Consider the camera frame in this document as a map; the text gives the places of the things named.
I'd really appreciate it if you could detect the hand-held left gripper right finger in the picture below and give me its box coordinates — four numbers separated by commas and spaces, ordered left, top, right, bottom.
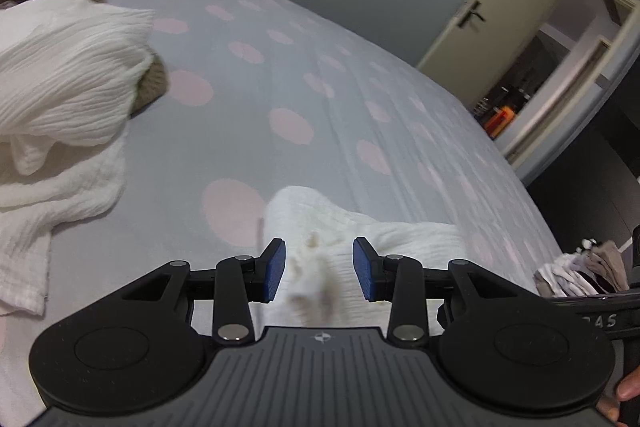
352, 236, 522, 346

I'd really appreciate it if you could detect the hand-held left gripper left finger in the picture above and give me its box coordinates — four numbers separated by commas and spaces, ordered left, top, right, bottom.
120, 237, 287, 346

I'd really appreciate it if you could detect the small white crinkled garment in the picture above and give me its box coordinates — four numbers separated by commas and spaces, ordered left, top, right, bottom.
263, 185, 467, 335

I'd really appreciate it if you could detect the large white garment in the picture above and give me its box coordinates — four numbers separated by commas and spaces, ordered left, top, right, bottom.
0, 0, 157, 319

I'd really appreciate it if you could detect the pile of clothes on rack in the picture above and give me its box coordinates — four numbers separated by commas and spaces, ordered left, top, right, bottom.
532, 251, 602, 299

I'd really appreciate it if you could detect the person's right hand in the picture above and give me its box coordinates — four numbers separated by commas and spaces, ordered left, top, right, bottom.
595, 364, 640, 423

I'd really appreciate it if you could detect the beige garment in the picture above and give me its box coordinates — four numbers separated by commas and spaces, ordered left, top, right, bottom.
584, 240, 629, 294

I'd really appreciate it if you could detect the orange object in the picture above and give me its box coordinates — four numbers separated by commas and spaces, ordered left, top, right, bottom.
487, 104, 517, 140

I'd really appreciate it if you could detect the polka dot bed sheet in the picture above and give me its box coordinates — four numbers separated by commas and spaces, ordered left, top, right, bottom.
0, 0, 565, 427

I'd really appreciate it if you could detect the cream door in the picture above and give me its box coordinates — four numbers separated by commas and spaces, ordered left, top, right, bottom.
416, 0, 575, 114

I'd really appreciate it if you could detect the white door frame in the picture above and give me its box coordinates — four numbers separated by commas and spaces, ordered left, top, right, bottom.
499, 0, 640, 184

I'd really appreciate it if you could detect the black door handle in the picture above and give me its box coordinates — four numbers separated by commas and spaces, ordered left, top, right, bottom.
456, 0, 487, 30

